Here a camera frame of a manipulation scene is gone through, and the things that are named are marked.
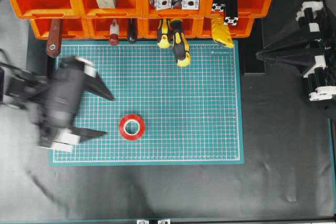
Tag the black table cover sheet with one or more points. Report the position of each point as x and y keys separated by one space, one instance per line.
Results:
x=286 y=174

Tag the small yellow black screwdriver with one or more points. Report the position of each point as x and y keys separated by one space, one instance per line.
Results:
x=163 y=34

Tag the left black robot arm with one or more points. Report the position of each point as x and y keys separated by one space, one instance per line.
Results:
x=26 y=87

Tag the red vinyl tape roll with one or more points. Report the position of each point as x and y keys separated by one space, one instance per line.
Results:
x=132 y=118

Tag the black tool handle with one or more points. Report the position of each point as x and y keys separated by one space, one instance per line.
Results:
x=132 y=34

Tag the lower orange bin with cutter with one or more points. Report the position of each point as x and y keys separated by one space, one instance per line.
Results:
x=241 y=30

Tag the green cutting mat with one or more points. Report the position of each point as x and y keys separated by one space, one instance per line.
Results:
x=192 y=115

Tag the yellow utility knife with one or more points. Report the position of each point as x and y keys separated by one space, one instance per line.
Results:
x=221 y=33

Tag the lower orange bin with wooden tool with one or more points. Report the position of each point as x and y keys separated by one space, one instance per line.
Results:
x=72 y=28

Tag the brown wooden tool handle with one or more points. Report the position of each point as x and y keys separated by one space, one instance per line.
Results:
x=53 y=47

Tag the upper orange bin with brackets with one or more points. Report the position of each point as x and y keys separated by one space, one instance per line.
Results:
x=149 y=12

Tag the lower orange bin with screwdrivers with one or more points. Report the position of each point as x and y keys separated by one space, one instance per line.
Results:
x=150 y=27

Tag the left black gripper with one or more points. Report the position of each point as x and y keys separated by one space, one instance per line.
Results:
x=63 y=97

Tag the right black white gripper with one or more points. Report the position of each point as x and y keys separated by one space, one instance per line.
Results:
x=313 y=58

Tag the lower orange bin with handles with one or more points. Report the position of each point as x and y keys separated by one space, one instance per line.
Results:
x=99 y=28

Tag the red white tool handle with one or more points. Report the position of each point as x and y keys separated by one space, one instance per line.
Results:
x=114 y=33

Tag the large yellow black screwdriver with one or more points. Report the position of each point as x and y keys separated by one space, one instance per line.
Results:
x=181 y=47

